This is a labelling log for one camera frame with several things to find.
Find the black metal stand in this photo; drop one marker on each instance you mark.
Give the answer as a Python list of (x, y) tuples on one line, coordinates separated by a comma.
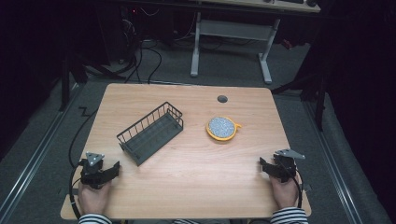
[(66, 81), (314, 87)]

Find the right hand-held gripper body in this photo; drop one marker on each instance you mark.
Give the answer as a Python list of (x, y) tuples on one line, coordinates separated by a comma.
[(285, 166)]

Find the person's right hand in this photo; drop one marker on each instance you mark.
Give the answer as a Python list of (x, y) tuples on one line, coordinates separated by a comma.
[(285, 193)]

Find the yellow round speckled scrubber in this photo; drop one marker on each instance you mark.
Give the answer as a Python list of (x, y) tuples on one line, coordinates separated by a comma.
[(221, 128)]

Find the white frame desk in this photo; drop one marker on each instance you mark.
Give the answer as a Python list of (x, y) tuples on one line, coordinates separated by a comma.
[(233, 29)]

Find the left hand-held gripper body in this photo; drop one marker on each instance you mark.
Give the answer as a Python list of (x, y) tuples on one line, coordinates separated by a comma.
[(93, 169)]

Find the metal floor rail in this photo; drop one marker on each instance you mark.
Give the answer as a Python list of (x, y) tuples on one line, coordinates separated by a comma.
[(333, 168), (34, 161)]

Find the person's left hand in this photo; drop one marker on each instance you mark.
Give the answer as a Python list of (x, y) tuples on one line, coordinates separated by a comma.
[(93, 199)]

